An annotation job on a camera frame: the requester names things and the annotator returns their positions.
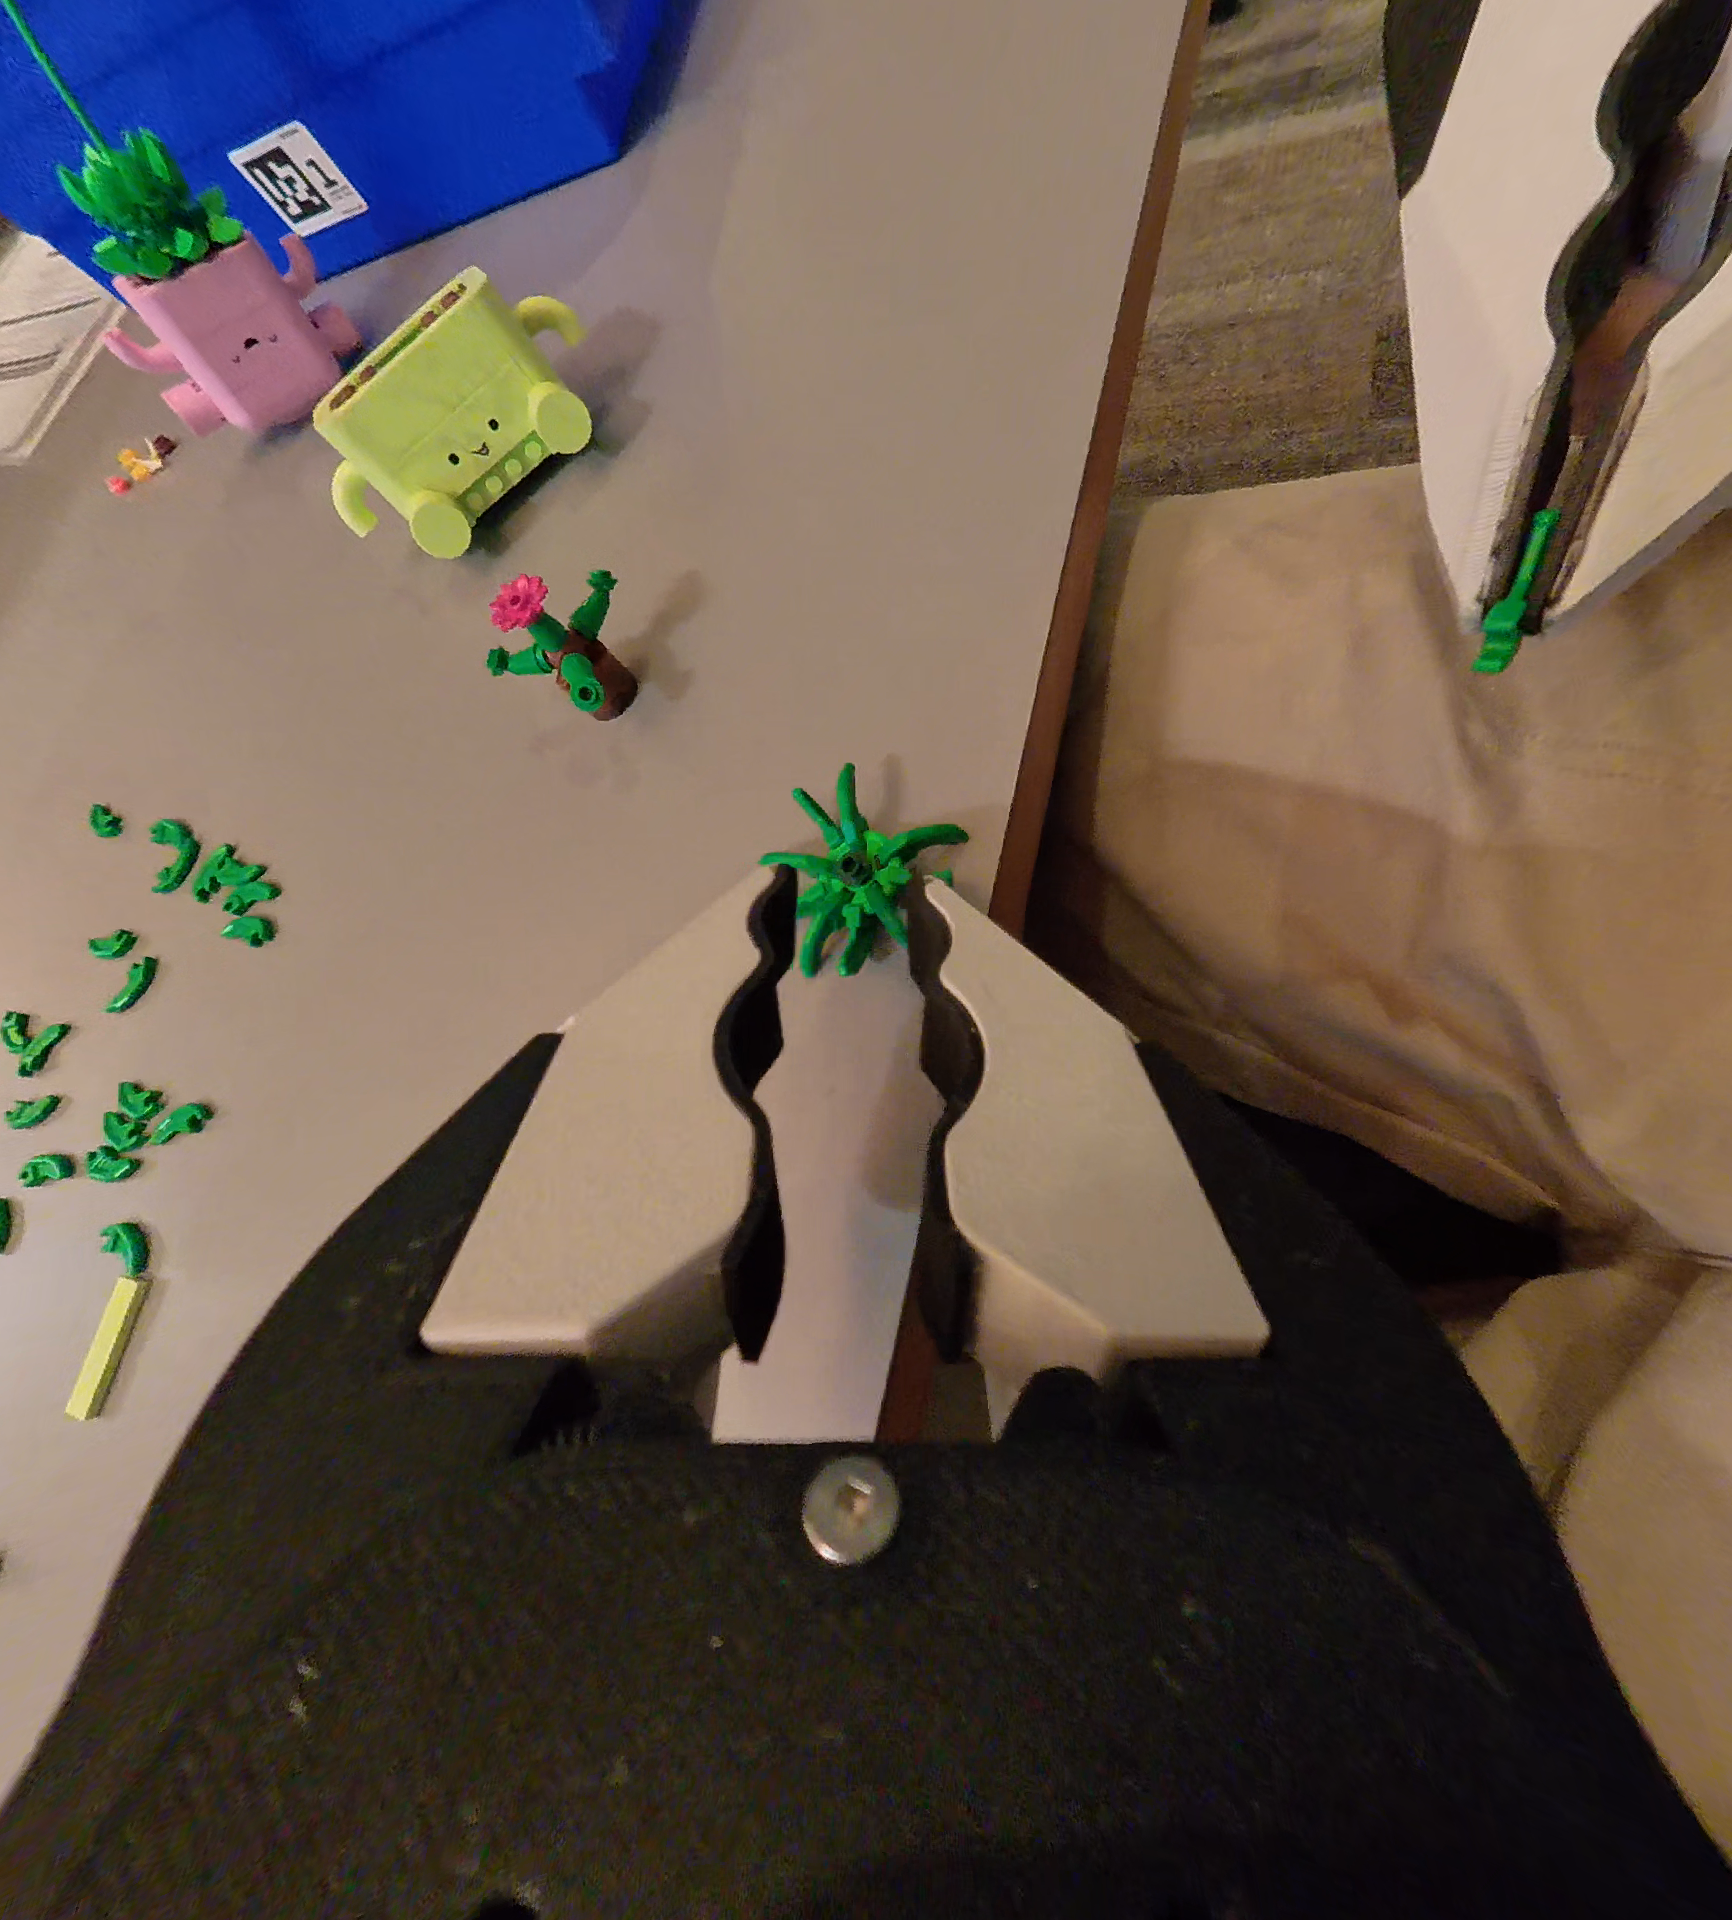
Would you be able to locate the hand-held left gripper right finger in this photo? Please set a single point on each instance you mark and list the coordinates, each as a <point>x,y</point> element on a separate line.
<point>1107,1201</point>

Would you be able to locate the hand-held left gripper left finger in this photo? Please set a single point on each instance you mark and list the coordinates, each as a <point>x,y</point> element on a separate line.
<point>611,1201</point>

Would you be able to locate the small green leaf piece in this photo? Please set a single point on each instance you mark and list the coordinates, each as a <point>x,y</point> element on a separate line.
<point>1511,601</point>

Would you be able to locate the person's beige trousers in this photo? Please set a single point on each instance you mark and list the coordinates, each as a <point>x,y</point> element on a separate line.
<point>1406,931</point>

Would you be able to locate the scattered green leaf pieces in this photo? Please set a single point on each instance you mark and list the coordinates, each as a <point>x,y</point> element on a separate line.
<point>125,1125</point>

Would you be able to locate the yellow flat brick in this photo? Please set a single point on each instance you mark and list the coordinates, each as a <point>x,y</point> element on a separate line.
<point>108,1351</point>

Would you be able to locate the toy cactus with pink flower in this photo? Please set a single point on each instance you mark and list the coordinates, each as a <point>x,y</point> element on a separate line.
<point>575,652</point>

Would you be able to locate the lime green toy pot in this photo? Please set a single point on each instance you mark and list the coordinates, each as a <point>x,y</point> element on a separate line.
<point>446,404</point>

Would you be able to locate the small pink orange pieces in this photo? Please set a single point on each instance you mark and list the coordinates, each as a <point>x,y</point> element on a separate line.
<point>139,468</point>

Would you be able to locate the blue plastic bin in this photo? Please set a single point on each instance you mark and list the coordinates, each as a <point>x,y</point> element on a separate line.
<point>430,74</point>

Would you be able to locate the printed paper sheet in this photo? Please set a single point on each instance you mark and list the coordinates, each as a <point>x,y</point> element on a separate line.
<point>10,345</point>

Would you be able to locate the bushy green toy plant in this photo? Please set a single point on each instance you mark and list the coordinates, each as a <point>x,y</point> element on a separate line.
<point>146,210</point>

